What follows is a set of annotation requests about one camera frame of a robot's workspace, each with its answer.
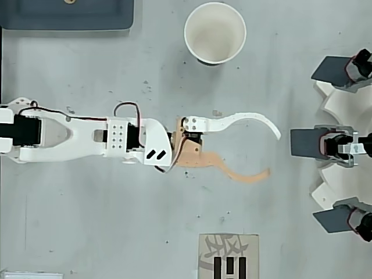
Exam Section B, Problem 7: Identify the dark grey plastic tray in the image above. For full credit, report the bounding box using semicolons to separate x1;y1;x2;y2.
0;0;136;31

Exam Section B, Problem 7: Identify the grey paddle motor unit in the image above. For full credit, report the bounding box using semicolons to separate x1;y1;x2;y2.
312;196;372;242
310;48;372;94
289;124;372;169

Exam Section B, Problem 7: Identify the tan gripper with motor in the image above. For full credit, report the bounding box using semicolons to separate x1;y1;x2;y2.
170;112;282;185

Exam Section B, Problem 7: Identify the white round machine base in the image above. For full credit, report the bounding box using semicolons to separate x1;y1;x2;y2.
308;80;372;210

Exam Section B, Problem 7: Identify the red black servo cable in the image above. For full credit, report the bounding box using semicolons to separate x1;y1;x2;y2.
113;101;146;149

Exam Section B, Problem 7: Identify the cardboard card with black bars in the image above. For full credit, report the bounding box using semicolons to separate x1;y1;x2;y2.
198;233;260;279

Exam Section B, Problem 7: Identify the black paper cup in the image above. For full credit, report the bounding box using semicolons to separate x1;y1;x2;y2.
183;2;247;67

